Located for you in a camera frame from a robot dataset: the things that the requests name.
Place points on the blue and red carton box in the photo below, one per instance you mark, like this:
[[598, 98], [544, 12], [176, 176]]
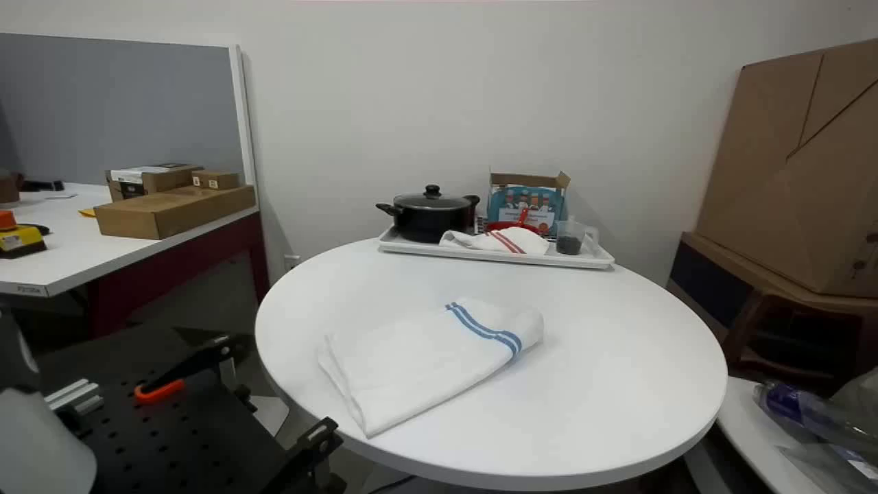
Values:
[[524, 207]]

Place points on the flat brown cardboard box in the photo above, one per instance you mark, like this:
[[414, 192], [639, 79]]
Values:
[[164, 212]]

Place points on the yellow and black tool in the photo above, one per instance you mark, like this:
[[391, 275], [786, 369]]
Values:
[[17, 240]]

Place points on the small black cup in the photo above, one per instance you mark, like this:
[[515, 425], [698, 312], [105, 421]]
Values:
[[567, 246]]

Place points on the small brown cardboard box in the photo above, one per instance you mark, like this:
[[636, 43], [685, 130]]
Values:
[[215, 181]]

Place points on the white towel with blue stripes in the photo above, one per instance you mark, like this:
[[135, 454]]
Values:
[[419, 366]]

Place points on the white towel with red stripes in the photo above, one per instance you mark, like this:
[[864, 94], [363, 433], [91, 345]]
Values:
[[510, 242]]

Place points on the black pot lid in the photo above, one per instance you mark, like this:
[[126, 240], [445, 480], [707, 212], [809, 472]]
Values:
[[428, 203]]

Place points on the white desk with maroon frame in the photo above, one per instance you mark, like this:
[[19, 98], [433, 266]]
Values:
[[83, 248]]

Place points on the black office chair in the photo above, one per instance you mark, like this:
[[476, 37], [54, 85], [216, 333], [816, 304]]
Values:
[[182, 441]]

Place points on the silver aluminium extrusion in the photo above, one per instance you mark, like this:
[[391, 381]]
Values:
[[72, 397]]

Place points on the grey partition panel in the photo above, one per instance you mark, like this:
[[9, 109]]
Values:
[[119, 111]]

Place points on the large brown cardboard box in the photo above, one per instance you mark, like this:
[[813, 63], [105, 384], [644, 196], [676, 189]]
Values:
[[795, 183]]

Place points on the clear plastic bag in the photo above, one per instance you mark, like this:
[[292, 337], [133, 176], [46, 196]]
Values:
[[813, 415]]

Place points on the black table clamp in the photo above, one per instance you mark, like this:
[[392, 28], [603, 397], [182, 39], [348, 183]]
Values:
[[315, 443]]

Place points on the white round side table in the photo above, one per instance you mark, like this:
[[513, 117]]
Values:
[[749, 434]]

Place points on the open cardboard box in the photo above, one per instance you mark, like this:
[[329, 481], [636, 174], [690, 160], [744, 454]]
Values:
[[164, 181]]

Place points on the black cooking pot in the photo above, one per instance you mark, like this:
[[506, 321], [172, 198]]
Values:
[[426, 227]]

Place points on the dark brown wooden cabinet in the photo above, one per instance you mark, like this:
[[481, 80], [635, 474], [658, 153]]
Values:
[[777, 304]]

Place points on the white rectangular tray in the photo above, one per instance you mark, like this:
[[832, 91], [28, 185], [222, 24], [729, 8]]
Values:
[[411, 248]]

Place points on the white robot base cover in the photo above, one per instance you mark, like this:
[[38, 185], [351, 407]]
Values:
[[35, 450]]

